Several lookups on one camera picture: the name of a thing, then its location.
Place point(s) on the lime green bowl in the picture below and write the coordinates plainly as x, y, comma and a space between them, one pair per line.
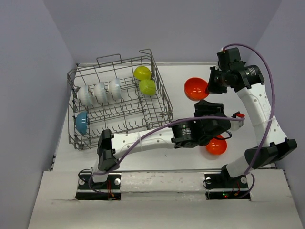
142, 73

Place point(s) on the grey wire dish rack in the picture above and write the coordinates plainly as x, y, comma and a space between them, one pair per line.
133, 112

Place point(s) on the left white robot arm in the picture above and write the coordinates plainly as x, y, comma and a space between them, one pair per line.
113, 148

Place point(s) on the white square dish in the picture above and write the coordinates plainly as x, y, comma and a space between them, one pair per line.
147, 87

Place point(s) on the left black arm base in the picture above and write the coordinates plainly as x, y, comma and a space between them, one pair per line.
103, 191

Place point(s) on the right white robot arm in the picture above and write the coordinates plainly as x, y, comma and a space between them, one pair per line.
248, 83

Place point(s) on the orange bowl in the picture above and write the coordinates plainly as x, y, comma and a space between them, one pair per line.
195, 89
217, 146

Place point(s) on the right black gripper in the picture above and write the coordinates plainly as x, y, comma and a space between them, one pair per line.
211, 88

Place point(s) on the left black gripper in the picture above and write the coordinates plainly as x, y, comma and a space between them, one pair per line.
202, 107

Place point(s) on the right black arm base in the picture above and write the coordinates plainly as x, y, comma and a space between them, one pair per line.
219, 188

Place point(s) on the blue bowl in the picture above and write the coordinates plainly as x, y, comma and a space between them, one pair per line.
81, 122

